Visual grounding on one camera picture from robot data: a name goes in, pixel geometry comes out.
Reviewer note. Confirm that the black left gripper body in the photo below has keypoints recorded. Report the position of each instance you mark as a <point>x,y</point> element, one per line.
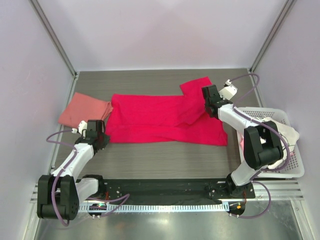
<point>104,139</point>

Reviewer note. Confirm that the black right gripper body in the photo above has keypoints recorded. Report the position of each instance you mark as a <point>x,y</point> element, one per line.
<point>206,104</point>

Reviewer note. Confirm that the bright pink t shirt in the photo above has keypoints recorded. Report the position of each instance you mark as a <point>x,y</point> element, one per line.
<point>151,119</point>

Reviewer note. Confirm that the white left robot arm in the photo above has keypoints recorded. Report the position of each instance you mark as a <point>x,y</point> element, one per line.
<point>60,193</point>

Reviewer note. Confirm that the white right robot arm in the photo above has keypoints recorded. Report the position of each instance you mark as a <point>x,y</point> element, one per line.
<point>262,142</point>

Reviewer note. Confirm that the folded salmon pink t shirt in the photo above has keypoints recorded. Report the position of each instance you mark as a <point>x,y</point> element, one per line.
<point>83,108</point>

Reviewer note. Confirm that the pink garment in basket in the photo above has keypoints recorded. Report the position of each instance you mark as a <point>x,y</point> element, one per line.
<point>241,144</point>

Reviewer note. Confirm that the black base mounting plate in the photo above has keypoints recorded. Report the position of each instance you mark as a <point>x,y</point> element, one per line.
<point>173,192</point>

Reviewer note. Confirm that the white printed t shirt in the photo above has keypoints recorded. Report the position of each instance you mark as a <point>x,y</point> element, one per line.
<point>289,134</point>

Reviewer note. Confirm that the white perforated plastic basket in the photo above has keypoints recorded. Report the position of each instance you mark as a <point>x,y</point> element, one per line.
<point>294,167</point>

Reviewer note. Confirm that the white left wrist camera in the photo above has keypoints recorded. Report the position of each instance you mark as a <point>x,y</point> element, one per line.
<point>82,127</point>

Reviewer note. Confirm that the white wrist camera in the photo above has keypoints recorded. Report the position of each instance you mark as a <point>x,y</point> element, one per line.
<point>82,127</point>
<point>228,91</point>

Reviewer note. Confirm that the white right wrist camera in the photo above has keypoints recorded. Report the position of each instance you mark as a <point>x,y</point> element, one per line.
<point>228,91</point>

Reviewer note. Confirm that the white slotted cable duct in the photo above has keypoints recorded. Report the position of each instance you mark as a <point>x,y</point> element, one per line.
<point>88,207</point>

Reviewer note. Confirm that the aluminium front rail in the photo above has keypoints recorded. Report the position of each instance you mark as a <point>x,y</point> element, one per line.
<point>279,190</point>

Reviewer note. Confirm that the left aluminium frame post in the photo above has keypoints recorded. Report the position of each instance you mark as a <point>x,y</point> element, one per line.
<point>52,35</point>

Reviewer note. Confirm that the aluminium frame post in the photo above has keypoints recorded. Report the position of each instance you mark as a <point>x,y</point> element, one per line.
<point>280,19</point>
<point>52,35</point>

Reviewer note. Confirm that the right aluminium frame post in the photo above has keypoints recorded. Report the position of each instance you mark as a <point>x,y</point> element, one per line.
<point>280,19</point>

